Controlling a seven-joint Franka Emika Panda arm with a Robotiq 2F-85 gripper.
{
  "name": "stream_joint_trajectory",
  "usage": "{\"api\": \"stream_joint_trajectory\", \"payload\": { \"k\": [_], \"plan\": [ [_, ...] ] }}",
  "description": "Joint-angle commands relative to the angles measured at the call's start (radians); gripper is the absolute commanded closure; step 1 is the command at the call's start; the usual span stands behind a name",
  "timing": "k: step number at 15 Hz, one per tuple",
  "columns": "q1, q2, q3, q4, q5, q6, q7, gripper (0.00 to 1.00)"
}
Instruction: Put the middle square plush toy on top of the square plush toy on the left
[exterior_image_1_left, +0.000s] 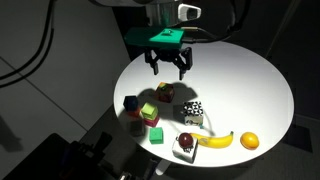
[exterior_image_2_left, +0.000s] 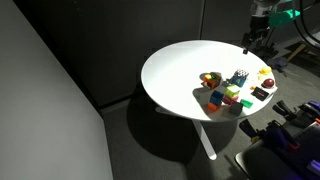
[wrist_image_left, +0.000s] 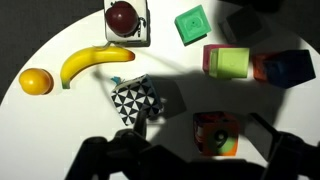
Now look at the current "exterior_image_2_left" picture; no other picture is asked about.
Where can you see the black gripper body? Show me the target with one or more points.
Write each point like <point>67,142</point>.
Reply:
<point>257,25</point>

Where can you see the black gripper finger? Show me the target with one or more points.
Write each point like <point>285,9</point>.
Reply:
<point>258,40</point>
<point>246,42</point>

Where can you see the black white patterned plush cube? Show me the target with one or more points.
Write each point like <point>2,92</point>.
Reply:
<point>239,78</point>

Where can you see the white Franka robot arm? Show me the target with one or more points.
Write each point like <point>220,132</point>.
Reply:
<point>263,6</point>

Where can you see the orange multicoloured plush cube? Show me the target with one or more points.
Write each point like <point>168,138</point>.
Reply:
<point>212,81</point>

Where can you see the orange citrus fruit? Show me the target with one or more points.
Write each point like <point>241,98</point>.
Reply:
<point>265,70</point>

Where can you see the dark red plum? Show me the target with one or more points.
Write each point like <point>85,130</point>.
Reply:
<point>268,83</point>

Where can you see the lime green block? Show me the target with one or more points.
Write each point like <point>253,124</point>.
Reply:
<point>232,90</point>

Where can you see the magenta red block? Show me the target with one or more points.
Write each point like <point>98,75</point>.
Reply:
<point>229,99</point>

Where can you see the blue block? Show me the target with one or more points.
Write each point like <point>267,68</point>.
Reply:
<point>216,98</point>

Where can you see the grey block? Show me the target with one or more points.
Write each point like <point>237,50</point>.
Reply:
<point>236,108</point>

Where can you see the orange block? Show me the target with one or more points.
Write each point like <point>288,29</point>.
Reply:
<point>213,106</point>

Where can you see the purple black spring clamp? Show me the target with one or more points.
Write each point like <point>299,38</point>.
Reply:
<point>273,133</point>
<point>308,111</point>

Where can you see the white table leg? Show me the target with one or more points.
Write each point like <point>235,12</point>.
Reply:
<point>204,136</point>

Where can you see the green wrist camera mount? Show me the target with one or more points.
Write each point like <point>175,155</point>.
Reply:
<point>283,17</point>

